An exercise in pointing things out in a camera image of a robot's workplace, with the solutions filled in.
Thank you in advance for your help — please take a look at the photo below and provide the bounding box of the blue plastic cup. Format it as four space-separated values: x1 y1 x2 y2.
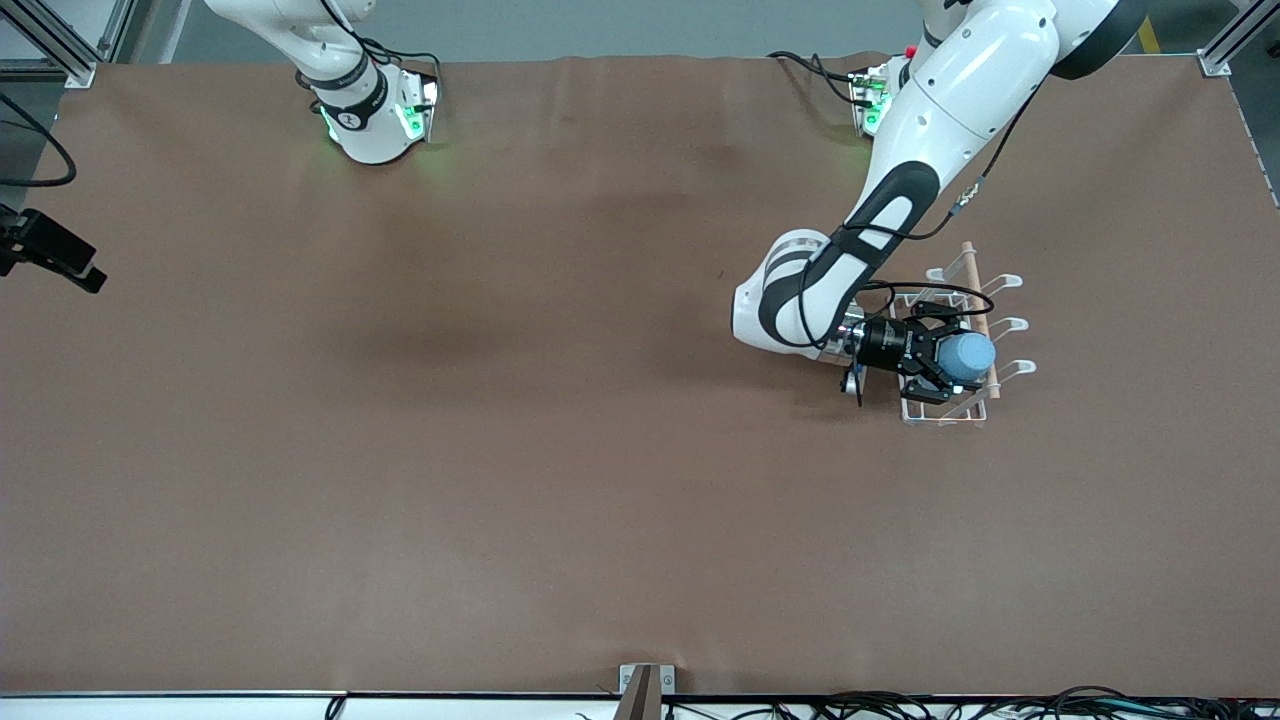
938 332 998 387

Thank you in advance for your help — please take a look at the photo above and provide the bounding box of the metal box with green light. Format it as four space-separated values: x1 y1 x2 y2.
393 72 442 144
849 62 901 136

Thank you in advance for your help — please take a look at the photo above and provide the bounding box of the brown table cover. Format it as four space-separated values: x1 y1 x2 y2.
0 52 1280 698

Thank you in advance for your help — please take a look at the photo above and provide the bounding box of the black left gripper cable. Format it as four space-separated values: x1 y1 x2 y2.
858 70 1046 323

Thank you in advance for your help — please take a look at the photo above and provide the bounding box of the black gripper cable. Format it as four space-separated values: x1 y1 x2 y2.
0 92 77 188
858 70 1046 323

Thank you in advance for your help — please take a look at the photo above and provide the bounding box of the white wire cup rack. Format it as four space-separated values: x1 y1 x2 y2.
888 241 1037 429

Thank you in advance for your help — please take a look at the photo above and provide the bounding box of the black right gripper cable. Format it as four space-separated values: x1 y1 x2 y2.
0 92 77 188

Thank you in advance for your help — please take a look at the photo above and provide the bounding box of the aluminium frame rail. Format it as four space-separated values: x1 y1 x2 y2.
0 0 136 89
1197 0 1280 79

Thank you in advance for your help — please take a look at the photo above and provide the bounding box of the metal bracket with brown post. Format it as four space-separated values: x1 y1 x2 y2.
615 663 677 720

